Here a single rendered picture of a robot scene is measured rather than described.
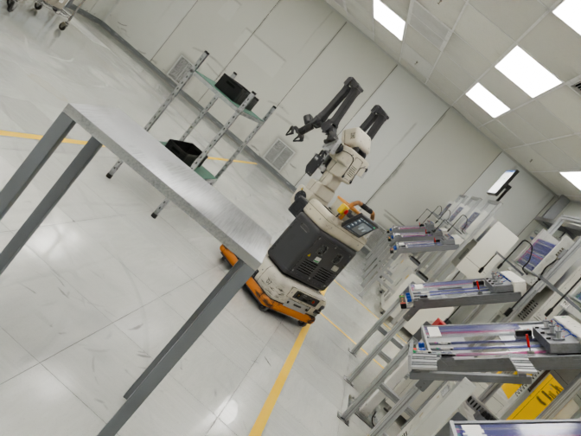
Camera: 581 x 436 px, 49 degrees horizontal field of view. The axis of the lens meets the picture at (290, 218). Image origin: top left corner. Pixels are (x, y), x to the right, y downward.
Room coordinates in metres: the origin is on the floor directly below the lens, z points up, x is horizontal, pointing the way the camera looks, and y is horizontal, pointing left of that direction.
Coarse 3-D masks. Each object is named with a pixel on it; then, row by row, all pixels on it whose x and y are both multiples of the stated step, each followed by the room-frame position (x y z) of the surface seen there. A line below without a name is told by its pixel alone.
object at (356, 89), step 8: (352, 80) 4.74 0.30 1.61; (352, 88) 4.72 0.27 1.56; (360, 88) 4.71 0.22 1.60; (352, 96) 4.70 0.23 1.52; (344, 104) 4.70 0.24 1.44; (336, 112) 4.70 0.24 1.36; (344, 112) 4.71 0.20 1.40; (328, 120) 4.67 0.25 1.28; (336, 120) 4.68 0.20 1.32; (328, 128) 4.64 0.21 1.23; (336, 128) 4.73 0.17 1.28
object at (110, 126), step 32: (64, 128) 1.75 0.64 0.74; (96, 128) 1.76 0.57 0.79; (128, 128) 2.03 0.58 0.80; (32, 160) 1.75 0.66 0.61; (128, 160) 1.76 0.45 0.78; (160, 160) 1.97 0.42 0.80; (0, 192) 1.75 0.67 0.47; (64, 192) 2.18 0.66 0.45; (192, 192) 1.91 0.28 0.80; (32, 224) 2.16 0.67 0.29; (224, 224) 1.86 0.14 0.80; (256, 224) 2.21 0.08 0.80; (0, 256) 2.16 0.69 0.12; (256, 256) 1.81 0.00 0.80; (224, 288) 1.79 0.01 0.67; (192, 320) 2.20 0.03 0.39; (160, 352) 2.20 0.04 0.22; (128, 416) 1.79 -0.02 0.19
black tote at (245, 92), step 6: (222, 78) 4.47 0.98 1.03; (228, 78) 4.46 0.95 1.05; (216, 84) 4.47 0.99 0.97; (222, 84) 4.46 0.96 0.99; (228, 84) 4.46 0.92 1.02; (234, 84) 4.46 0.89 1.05; (240, 84) 4.95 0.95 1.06; (222, 90) 4.46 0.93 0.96; (228, 90) 4.46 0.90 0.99; (234, 90) 4.46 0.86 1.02; (240, 90) 4.45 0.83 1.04; (246, 90) 5.03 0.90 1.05; (228, 96) 4.46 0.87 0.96; (234, 96) 4.45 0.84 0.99; (240, 96) 4.53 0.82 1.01; (246, 96) 4.66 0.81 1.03; (240, 102) 4.64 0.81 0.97; (252, 102) 4.91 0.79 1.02; (246, 108) 4.89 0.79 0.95
